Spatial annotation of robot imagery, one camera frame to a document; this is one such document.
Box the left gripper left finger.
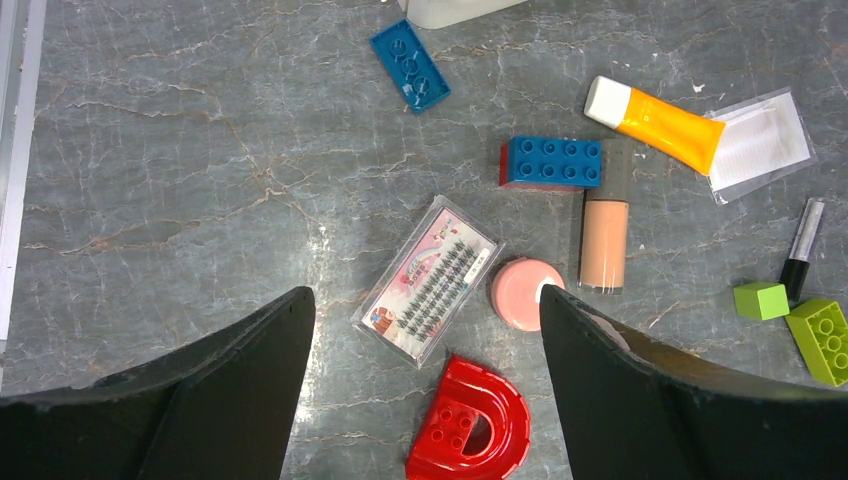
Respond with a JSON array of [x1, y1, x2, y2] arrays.
[[1, 286, 316, 479]]

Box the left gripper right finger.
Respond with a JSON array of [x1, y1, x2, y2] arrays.
[[540, 285, 847, 479]]

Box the red arch brick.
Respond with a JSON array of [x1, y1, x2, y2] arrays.
[[405, 354, 531, 479]]

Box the small lime green cube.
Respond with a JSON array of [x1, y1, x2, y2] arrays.
[[733, 282, 790, 320]]

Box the pink round sponge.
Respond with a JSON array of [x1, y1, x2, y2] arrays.
[[491, 257, 566, 332]]

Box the beige foundation bottle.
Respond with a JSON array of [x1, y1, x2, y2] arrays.
[[578, 138, 635, 295]]

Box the lime green flat brick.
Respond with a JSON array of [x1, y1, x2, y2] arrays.
[[785, 298, 847, 387]]

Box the false eyelash case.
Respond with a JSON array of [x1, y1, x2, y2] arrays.
[[350, 195, 505, 368]]

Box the blue red duplo brick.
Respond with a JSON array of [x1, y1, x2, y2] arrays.
[[499, 136, 602, 191]]

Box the orange cream tube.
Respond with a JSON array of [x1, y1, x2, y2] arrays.
[[584, 75, 725, 175]]

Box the clear packet white strips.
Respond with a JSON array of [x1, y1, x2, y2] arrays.
[[705, 87, 818, 205]]

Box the blue flat brick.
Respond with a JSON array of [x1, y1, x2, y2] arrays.
[[370, 19, 451, 114]]

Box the white three-drawer organizer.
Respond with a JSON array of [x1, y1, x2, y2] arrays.
[[397, 0, 526, 30]]

